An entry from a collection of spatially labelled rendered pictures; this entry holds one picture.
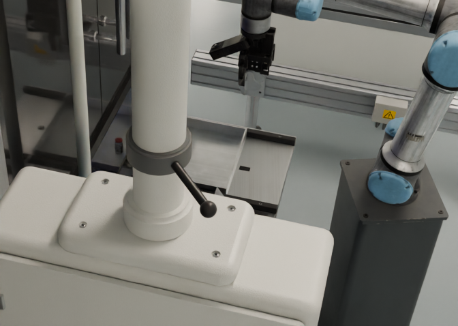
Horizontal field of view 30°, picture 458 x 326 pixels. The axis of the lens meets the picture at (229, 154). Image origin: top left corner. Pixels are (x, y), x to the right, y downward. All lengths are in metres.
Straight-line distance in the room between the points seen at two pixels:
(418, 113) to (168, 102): 1.16
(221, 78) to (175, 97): 2.30
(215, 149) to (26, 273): 1.22
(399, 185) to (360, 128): 1.76
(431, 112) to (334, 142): 1.79
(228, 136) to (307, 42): 1.49
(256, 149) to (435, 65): 0.65
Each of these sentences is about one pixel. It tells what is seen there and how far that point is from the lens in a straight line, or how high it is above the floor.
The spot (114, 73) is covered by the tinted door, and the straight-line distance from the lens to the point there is 2.00.
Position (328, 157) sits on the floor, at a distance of 3.78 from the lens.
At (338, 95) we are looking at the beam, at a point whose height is 0.51.
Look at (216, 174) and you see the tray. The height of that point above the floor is 0.88.
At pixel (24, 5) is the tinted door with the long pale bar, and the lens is 1.44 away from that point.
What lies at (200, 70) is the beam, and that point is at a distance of 3.34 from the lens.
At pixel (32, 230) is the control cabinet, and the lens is 1.26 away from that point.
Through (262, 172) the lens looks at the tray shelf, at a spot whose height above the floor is 0.88.
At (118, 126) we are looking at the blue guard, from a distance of 2.08.
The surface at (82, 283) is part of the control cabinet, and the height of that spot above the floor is 1.51.
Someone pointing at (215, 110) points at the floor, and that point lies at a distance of 3.96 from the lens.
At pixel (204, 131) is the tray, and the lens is 2.46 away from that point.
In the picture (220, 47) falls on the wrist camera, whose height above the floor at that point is 1.22.
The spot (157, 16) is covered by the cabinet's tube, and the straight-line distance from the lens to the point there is 0.97.
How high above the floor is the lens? 2.45
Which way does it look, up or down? 41 degrees down
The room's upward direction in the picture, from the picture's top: 5 degrees clockwise
